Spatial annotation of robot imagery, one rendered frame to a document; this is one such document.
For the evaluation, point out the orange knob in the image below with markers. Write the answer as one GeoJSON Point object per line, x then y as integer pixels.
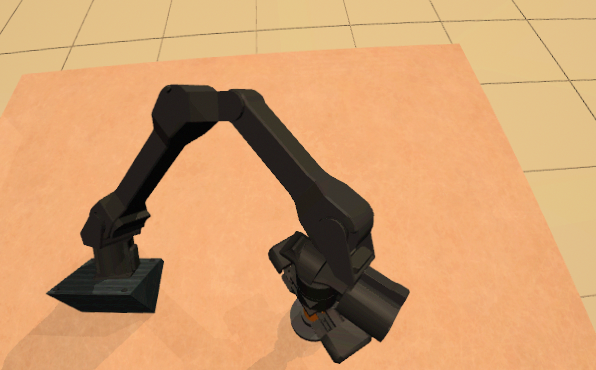
{"type": "Point", "coordinates": [312, 318]}

